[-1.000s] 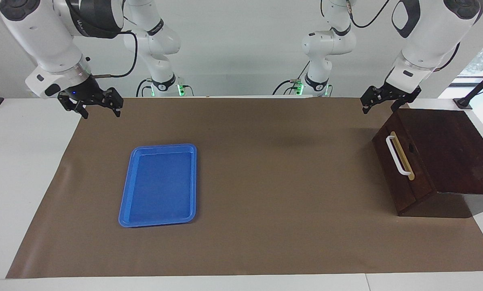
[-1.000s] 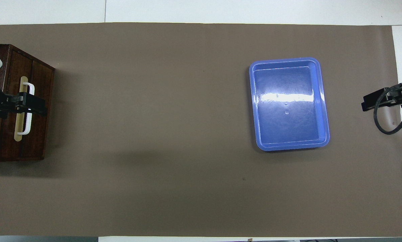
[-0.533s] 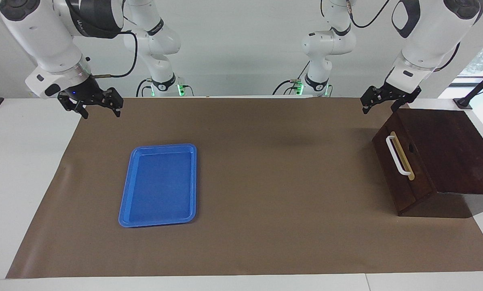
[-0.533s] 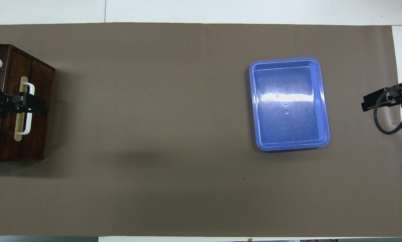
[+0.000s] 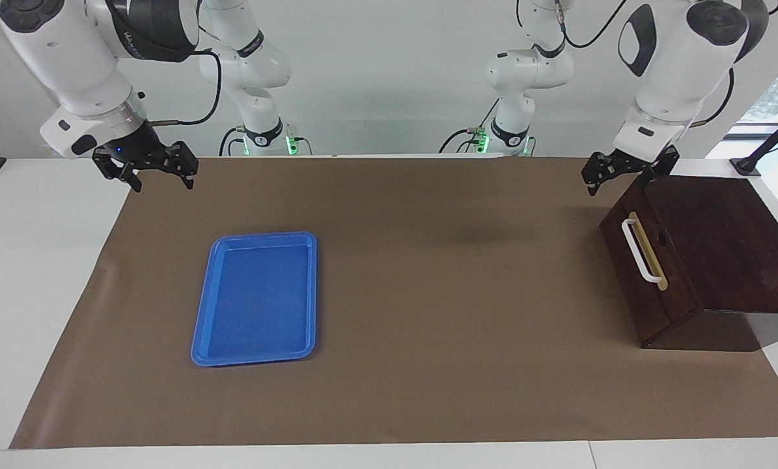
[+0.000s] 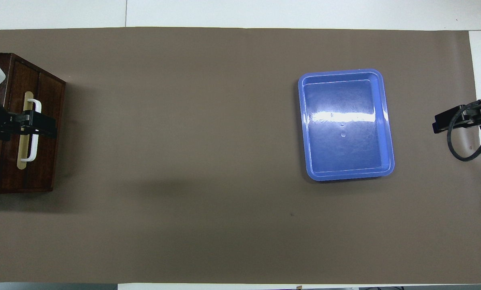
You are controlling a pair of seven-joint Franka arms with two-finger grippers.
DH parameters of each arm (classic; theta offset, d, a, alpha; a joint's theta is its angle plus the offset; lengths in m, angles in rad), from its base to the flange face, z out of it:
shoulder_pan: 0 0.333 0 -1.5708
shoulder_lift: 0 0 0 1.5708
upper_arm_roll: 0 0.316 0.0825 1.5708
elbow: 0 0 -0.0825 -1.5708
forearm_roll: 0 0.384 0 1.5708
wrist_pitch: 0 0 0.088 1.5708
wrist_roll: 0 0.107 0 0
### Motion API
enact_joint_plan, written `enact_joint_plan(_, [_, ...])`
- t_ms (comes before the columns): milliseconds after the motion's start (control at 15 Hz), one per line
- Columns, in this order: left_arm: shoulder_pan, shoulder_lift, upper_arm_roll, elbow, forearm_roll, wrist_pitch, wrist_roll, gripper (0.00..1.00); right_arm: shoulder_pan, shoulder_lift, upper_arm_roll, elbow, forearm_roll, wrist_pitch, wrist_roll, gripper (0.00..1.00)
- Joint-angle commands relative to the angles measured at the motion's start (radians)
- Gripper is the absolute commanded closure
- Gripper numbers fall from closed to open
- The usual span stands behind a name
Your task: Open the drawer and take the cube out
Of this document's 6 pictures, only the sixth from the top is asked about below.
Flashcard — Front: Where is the blue plastic tray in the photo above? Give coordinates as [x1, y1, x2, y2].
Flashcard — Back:
[298, 69, 395, 181]

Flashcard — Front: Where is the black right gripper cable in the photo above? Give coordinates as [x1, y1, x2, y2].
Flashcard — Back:
[447, 101, 481, 162]

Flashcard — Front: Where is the brown table mat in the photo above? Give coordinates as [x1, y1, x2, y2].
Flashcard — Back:
[0, 27, 481, 284]

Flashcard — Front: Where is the wooden drawer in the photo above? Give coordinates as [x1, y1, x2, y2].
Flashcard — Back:
[0, 60, 66, 192]

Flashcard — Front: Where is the white drawer handle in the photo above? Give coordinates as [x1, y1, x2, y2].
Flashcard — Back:
[21, 98, 42, 162]

